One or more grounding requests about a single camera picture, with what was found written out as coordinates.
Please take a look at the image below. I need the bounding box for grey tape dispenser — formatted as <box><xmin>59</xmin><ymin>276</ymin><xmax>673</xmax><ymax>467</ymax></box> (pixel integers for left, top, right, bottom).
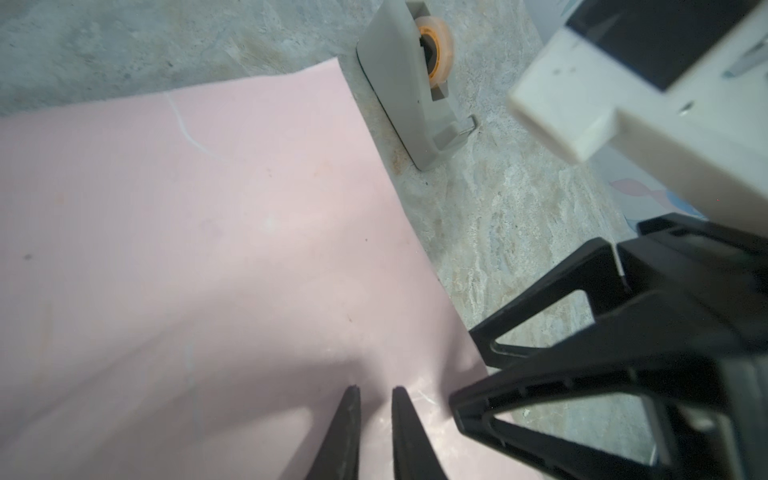
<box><xmin>356</xmin><ymin>1</ymin><xmax>479</xmax><ymax>171</ymax></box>

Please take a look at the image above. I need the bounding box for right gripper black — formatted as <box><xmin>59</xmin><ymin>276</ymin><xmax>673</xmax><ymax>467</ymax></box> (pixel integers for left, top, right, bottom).
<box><xmin>467</xmin><ymin>212</ymin><xmax>768</xmax><ymax>480</ymax></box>

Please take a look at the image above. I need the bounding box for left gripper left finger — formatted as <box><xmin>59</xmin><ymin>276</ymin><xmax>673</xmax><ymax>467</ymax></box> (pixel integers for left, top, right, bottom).
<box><xmin>306</xmin><ymin>385</ymin><xmax>362</xmax><ymax>480</ymax></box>

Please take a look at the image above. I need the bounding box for purple pink wrapping paper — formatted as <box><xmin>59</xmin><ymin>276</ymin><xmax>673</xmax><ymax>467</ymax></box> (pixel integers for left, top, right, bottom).
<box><xmin>0</xmin><ymin>56</ymin><xmax>541</xmax><ymax>480</ymax></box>

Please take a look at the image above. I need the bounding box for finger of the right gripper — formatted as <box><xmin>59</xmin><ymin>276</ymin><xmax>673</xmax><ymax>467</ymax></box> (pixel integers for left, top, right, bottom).
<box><xmin>449</xmin><ymin>294</ymin><xmax>736</xmax><ymax>479</ymax></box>

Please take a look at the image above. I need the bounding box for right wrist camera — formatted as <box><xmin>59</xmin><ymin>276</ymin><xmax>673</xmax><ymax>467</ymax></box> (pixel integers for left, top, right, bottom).
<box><xmin>507</xmin><ymin>1</ymin><xmax>767</xmax><ymax>235</ymax></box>

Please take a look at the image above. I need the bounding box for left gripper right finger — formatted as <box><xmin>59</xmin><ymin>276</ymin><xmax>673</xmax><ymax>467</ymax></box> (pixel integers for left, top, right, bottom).
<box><xmin>391</xmin><ymin>386</ymin><xmax>447</xmax><ymax>480</ymax></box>

